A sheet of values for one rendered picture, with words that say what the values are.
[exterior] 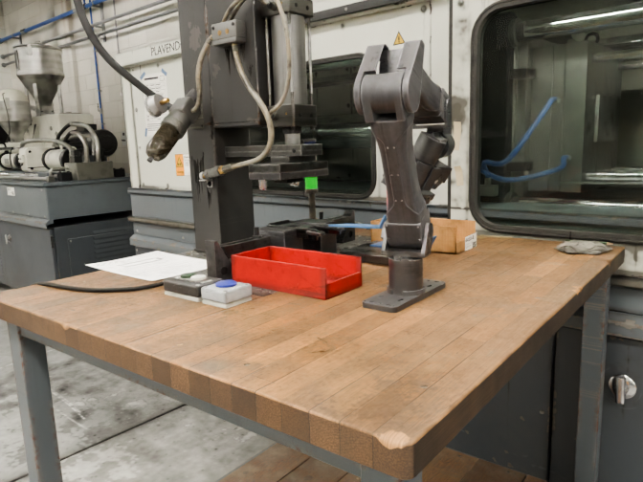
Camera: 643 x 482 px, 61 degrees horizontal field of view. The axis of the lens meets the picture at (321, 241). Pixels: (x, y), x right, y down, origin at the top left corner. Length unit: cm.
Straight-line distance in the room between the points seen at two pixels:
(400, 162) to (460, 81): 85
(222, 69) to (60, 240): 304
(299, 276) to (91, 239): 344
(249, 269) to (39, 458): 61
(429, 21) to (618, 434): 133
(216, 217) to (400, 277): 64
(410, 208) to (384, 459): 50
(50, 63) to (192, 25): 450
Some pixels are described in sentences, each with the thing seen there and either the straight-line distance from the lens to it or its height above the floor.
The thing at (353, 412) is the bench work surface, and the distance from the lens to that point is 61.
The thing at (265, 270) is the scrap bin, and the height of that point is 94.
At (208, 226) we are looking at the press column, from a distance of 150.
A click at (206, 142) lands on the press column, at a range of 147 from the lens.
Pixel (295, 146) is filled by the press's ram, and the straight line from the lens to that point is 129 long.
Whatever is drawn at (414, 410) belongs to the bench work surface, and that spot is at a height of 90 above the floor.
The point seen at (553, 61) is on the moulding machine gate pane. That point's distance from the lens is 165.
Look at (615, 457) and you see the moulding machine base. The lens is 182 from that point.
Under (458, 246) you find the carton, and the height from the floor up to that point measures 92.
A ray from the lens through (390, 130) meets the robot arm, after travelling 89.
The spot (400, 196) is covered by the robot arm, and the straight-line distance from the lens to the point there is 95.
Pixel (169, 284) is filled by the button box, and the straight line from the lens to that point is 110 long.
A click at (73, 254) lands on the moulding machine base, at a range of 434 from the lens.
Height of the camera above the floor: 119
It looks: 10 degrees down
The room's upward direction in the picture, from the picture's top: 2 degrees counter-clockwise
